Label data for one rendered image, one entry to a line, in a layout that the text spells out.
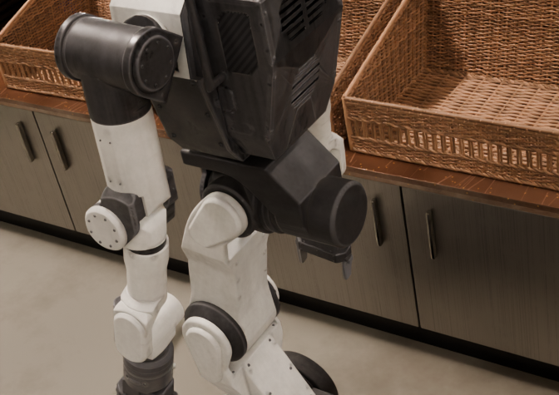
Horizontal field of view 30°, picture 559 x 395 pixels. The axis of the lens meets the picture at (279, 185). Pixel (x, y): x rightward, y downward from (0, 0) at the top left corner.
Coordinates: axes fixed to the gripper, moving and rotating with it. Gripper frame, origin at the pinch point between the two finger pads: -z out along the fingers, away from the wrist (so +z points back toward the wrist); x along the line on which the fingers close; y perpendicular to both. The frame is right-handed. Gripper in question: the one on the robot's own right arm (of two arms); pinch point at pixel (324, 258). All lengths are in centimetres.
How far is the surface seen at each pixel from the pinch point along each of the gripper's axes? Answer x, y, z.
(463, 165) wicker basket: -15.8, -36.2, 4.0
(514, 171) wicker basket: -27.5, -36.4, 6.6
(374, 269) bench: 3.7, -29.6, -32.6
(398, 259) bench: -2.7, -29.8, -26.6
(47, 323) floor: 97, 1, -72
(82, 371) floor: 74, 12, -68
